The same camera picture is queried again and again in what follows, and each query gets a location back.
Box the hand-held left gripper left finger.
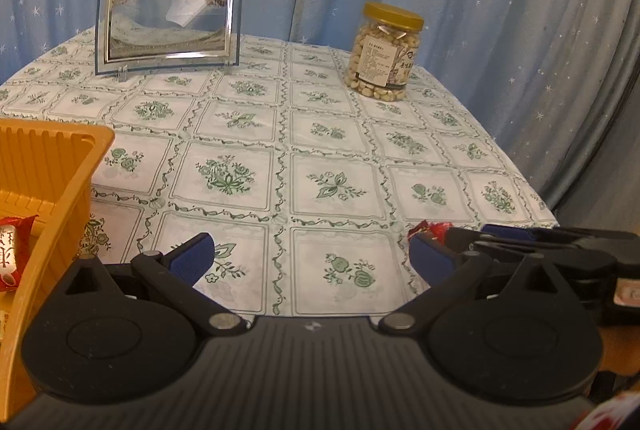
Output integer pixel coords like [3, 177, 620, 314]
[64, 232, 249, 339]

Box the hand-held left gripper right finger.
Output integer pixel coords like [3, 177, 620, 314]
[377, 232, 593, 337]

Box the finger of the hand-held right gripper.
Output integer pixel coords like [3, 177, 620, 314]
[444, 227, 620, 285]
[481, 223, 640, 245]

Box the orange plastic basket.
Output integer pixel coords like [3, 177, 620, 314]
[0, 118, 117, 413]

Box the red snack packet white label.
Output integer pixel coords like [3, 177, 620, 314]
[0, 214, 39, 293]

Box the red white patterned clothing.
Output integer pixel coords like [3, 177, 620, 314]
[570, 389, 640, 430]

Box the green floral tablecloth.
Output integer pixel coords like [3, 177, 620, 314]
[0, 26, 562, 327]

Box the nut jar with yellow lid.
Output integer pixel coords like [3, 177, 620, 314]
[343, 1, 425, 102]

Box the glass sand picture frame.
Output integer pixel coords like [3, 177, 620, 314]
[94, 0, 245, 84]

